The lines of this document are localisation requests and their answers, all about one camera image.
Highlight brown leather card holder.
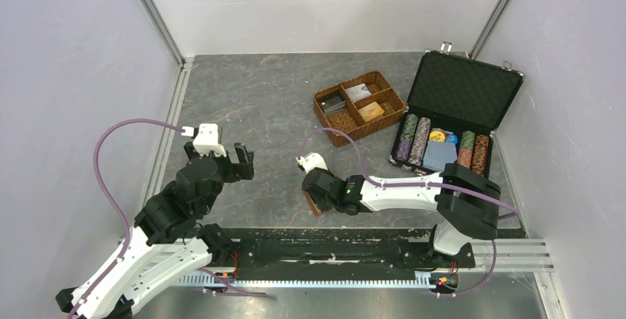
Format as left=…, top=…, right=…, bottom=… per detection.
left=303, top=191, right=327, bottom=217

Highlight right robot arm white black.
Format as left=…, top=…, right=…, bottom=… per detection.
left=300, top=163, right=501, bottom=268

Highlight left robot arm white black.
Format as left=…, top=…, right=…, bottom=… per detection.
left=55, top=143, right=254, bottom=318

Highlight black card stack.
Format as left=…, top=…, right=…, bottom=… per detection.
left=319, top=91, right=346, bottom=116

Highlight tan card box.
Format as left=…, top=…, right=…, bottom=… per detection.
left=358, top=102, right=385, bottom=123

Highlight white card stack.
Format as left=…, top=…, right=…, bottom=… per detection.
left=345, top=83, right=372, bottom=103

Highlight blue playing card deck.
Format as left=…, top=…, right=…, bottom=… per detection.
left=422, top=140, right=457, bottom=172

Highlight woven wicker divided basket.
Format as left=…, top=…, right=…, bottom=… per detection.
left=313, top=70, right=407, bottom=140

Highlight purple green chip row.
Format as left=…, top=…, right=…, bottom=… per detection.
left=395, top=114, right=419, bottom=162

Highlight grey striped chip row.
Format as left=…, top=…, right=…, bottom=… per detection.
left=408, top=117, right=431, bottom=165

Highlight yellow dealer button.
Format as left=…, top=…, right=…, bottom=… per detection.
left=429, top=130, right=447, bottom=142

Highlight blue round dealer chip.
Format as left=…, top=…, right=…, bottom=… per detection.
left=444, top=134, right=458, bottom=145

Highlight green pink chip row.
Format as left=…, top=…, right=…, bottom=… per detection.
left=457, top=131, right=475, bottom=168

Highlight brown poker chip row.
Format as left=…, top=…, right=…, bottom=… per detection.
left=470, top=135, right=489, bottom=176

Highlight black poker chip case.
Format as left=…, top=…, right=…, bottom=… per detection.
left=388, top=50, right=525, bottom=178

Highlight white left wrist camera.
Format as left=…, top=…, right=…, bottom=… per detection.
left=193, top=123, right=227, bottom=157

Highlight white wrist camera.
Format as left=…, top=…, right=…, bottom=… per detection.
left=296, top=152, right=328, bottom=173
left=193, top=123, right=227, bottom=157

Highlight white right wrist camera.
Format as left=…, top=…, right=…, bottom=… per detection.
left=296, top=152, right=328, bottom=173

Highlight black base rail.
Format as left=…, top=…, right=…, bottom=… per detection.
left=207, top=227, right=476, bottom=281

